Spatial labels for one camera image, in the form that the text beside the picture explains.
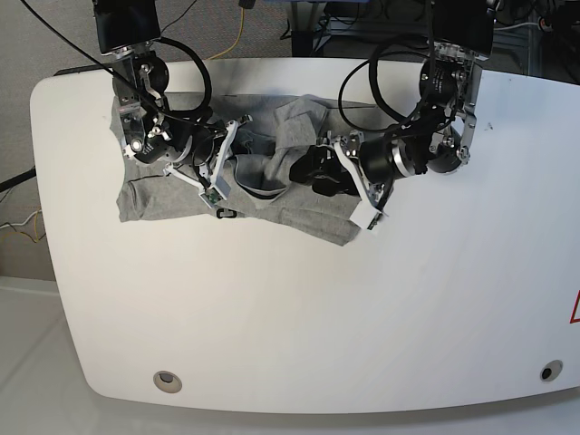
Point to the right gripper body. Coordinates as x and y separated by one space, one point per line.
208 153

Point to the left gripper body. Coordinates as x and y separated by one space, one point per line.
367 161

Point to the grey T-shirt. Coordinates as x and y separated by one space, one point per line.
281 132

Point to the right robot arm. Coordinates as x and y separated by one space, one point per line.
188 142

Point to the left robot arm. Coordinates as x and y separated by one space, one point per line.
436 135

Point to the black table leg base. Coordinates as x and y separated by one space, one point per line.
302 43

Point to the left table grommet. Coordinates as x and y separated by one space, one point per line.
167 382

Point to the table grommet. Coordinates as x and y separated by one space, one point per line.
551 371
167 382

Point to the right table grommet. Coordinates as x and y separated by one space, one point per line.
551 371

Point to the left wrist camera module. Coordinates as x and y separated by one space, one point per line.
215 193

